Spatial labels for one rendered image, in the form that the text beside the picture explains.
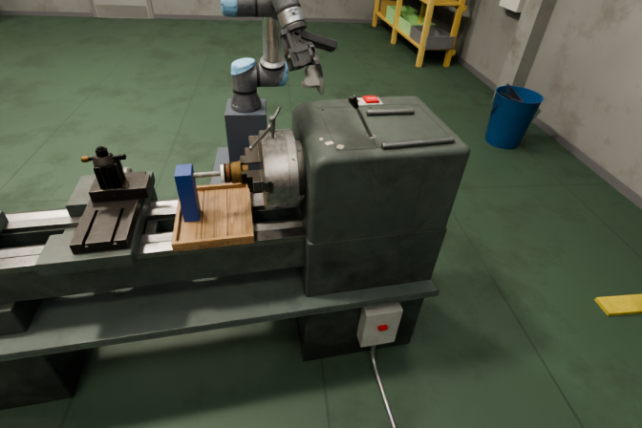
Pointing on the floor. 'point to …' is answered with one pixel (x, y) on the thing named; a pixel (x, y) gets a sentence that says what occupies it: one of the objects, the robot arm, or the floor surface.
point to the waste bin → (511, 116)
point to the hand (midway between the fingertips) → (322, 90)
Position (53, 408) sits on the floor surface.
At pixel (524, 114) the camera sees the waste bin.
